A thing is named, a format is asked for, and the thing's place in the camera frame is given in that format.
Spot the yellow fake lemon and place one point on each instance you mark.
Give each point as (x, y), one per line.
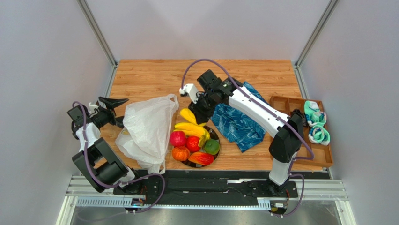
(188, 115)

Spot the red yellow fake apple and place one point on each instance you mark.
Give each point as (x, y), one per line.
(192, 143)

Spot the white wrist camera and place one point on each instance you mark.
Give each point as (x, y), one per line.
(189, 90)
(93, 107)

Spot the wooden compartment tray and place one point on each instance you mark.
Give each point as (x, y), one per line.
(322, 154)

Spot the black rimmed ceramic plate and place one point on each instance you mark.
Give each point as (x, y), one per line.
(203, 149)

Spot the red yellow fake mango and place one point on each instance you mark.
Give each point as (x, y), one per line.
(201, 158)

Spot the blue shark print cloth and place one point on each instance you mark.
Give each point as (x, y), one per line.
(237, 127)

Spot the right aluminium frame post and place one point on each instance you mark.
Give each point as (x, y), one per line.
(331, 6)

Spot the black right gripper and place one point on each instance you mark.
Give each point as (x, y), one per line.
(199, 111)

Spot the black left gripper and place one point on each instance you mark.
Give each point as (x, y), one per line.
(111, 116)

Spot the orange fake fruit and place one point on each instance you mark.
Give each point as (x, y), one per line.
(180, 153)

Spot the teal white rolled sock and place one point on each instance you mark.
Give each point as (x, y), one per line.
(314, 116)

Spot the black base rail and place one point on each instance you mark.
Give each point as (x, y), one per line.
(206, 188)

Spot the aluminium frame post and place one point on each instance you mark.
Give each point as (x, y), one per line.
(83, 4)
(331, 6)

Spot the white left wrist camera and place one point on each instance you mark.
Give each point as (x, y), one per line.
(93, 107)

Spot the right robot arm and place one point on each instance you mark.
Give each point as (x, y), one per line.
(286, 131)

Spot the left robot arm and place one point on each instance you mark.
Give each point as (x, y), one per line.
(96, 159)

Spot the left aluminium frame post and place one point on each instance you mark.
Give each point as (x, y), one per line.
(83, 4)

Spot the green fake lime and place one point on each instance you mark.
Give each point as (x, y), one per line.
(212, 147)

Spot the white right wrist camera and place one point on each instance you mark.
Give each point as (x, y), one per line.
(189, 90)

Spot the yellow fake banana bunch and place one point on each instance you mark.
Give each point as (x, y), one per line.
(193, 130)

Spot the black rolled sock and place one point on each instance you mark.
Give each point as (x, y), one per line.
(302, 115)

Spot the white printed plastic bag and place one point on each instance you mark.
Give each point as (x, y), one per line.
(146, 133)

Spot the dark red fake apple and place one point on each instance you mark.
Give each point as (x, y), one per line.
(178, 138)

